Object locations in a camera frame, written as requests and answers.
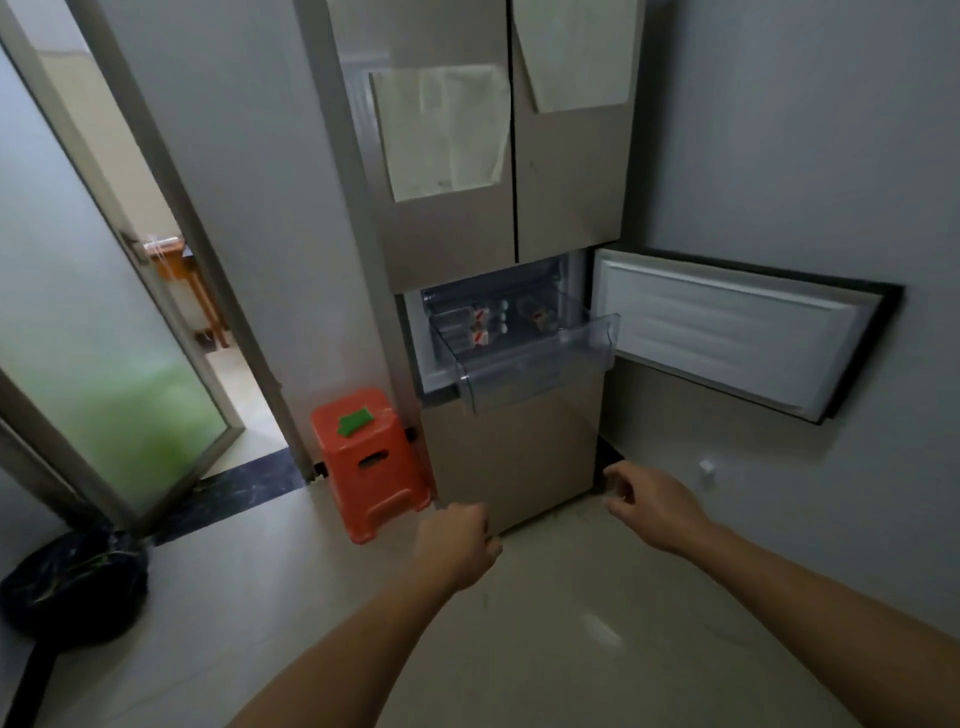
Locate wide paper sheet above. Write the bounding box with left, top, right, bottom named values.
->
left=371, top=63, right=513, bottom=204

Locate orange plastic stool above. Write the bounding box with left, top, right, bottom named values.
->
left=311, top=387, right=435, bottom=545

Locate beige refrigerator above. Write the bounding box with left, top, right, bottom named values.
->
left=292, top=0, right=648, bottom=538

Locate fridge compartment door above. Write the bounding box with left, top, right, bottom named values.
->
left=590, top=247, right=905, bottom=425

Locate black trash bag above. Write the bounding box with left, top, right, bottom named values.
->
left=0, top=528, right=150, bottom=648

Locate person's right hand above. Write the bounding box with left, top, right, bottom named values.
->
left=602, top=461, right=714, bottom=556

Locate person's right forearm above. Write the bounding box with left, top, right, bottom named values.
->
left=678, top=521, right=960, bottom=728

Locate orange wooden cabinet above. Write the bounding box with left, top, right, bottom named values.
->
left=146, top=236, right=230, bottom=350

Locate person's left hand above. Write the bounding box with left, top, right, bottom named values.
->
left=410, top=502, right=504, bottom=594

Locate person's left forearm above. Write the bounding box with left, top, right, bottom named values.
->
left=224, top=566, right=459, bottom=728

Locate paper sheet with folded corner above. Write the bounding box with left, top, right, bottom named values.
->
left=512, top=0, right=640, bottom=115

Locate frosted glass door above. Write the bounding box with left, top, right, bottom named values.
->
left=63, top=0, right=316, bottom=481
left=0, top=37, right=247, bottom=530

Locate clear fridge drawer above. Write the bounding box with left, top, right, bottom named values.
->
left=428, top=288, right=622, bottom=418

